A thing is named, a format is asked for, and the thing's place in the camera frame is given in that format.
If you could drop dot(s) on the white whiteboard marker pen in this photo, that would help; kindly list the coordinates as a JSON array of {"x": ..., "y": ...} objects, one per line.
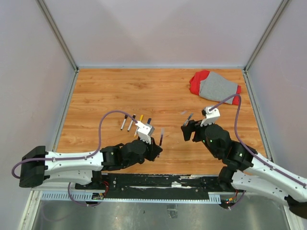
[{"x": 131, "y": 123}]

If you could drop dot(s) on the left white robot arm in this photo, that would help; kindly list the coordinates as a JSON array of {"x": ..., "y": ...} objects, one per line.
[{"x": 40, "y": 166}]

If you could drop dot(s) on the white marker black cap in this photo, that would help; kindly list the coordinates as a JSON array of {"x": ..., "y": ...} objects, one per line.
[{"x": 124, "y": 121}]

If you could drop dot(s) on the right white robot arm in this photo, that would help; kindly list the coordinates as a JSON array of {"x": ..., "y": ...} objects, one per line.
[{"x": 248, "y": 170}]

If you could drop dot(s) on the black mounting base rail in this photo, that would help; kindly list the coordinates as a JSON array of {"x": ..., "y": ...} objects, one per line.
[{"x": 156, "y": 186}]

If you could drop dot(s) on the red and grey cloth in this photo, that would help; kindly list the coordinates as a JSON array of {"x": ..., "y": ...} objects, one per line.
[{"x": 212, "y": 86}]

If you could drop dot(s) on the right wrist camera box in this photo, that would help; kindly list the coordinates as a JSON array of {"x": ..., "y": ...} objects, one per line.
[{"x": 210, "y": 116}]

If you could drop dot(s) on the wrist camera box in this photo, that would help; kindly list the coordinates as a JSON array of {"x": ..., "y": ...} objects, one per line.
[
  {"x": 210, "y": 116},
  {"x": 145, "y": 131}
]

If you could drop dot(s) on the white marker yellow end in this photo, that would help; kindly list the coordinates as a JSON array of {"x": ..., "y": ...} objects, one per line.
[{"x": 141, "y": 118}]

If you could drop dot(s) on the purple marker pen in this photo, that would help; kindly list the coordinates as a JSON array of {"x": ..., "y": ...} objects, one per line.
[{"x": 160, "y": 144}]

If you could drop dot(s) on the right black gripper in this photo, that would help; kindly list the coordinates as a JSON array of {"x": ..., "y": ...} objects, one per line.
[{"x": 193, "y": 125}]

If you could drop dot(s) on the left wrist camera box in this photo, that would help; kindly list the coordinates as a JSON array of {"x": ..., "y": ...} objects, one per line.
[{"x": 145, "y": 131}]

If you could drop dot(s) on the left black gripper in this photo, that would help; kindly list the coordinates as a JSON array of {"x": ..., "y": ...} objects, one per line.
[{"x": 154, "y": 149}]

